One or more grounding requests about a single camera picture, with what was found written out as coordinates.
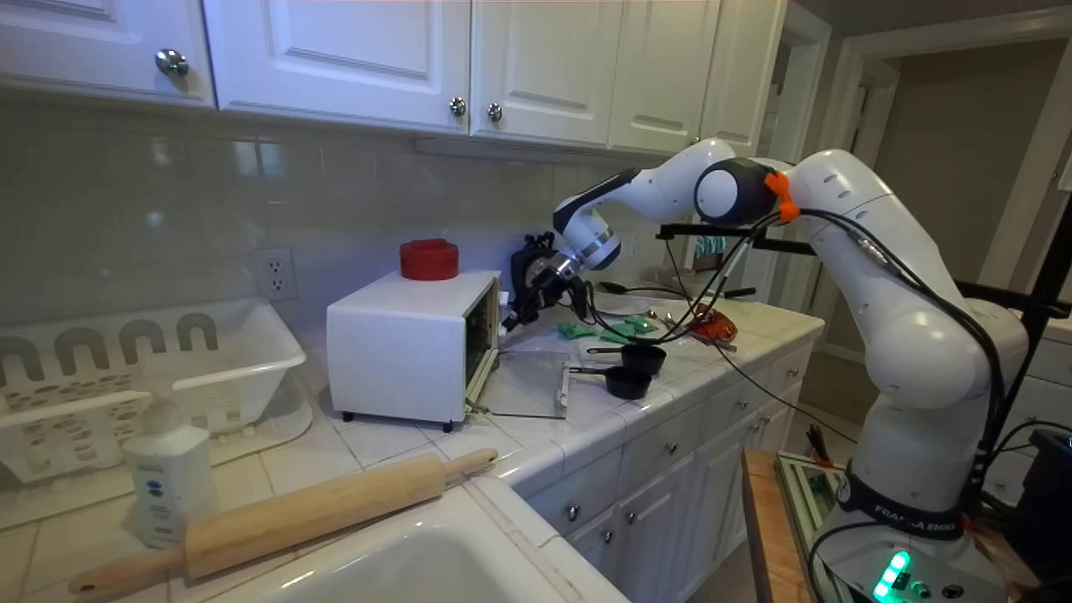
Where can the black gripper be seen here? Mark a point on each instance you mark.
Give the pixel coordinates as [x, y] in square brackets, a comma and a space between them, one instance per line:
[562, 279]

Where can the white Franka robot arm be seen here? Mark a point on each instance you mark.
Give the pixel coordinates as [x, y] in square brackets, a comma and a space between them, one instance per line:
[883, 279]

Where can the glass oven door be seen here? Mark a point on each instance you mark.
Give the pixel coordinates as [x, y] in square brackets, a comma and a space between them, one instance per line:
[525, 381]

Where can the white toaster oven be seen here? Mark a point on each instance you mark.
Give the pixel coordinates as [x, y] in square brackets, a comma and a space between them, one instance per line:
[402, 347]

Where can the black kitchen clock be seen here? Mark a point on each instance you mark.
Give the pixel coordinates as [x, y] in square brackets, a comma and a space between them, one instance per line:
[529, 250]

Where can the red round container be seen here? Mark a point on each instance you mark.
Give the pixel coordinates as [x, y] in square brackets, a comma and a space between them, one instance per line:
[429, 258]

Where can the green packet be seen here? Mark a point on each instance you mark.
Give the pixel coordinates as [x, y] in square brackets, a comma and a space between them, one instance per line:
[630, 329]

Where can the large black measuring cup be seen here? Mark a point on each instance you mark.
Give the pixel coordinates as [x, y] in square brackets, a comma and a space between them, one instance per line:
[643, 357]

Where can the small black measuring cup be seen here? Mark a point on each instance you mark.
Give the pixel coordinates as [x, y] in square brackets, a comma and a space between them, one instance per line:
[628, 383]

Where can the silver cabinet knob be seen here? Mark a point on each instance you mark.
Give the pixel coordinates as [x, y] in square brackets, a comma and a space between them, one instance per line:
[172, 62]
[493, 113]
[458, 109]

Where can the orange tool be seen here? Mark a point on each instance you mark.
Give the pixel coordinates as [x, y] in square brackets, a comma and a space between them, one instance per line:
[716, 326]

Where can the white base cabinet with drawers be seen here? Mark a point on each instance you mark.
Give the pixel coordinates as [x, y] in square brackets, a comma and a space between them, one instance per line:
[672, 490]

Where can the white cabinet door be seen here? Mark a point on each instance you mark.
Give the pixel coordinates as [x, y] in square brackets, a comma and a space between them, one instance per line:
[336, 52]
[547, 55]
[87, 37]
[672, 69]

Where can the white sink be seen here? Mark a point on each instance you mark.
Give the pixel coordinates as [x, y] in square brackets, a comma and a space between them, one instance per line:
[423, 572]

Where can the white dish rack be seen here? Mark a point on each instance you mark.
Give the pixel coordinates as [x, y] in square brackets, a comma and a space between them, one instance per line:
[238, 347]

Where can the wooden rolling pin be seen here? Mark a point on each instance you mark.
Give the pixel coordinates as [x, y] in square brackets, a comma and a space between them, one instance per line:
[302, 518]

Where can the wooden board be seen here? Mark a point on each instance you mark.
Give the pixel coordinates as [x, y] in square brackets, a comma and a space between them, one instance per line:
[773, 538]

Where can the white soap dispenser bottle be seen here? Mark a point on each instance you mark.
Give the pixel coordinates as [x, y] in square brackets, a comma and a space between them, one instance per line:
[169, 475]

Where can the black control box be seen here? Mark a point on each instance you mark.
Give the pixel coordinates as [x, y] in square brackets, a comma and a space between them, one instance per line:
[1057, 514]

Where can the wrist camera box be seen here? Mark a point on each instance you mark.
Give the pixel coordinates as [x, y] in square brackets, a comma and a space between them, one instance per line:
[581, 300]

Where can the white wall outlet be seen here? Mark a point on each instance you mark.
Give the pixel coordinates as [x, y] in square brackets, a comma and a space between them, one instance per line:
[279, 277]

